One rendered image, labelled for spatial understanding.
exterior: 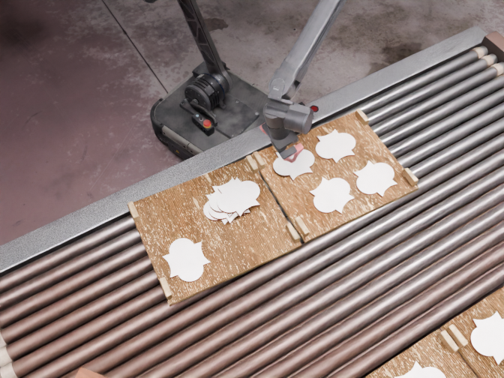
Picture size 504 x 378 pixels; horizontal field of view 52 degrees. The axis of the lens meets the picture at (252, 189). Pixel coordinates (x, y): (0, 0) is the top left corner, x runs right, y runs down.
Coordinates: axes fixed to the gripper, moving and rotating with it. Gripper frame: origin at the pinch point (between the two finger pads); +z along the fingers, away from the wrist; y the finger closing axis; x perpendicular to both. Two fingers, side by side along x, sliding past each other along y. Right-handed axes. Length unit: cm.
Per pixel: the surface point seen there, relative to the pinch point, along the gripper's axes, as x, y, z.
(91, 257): 64, 2, 0
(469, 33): -92, 23, 34
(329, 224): 0.0, -22.6, 13.0
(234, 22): -46, 173, 111
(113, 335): 67, -23, 0
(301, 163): -4.1, -0.2, 12.2
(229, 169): 16.2, 9.0, 8.2
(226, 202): 22.6, -3.4, 3.8
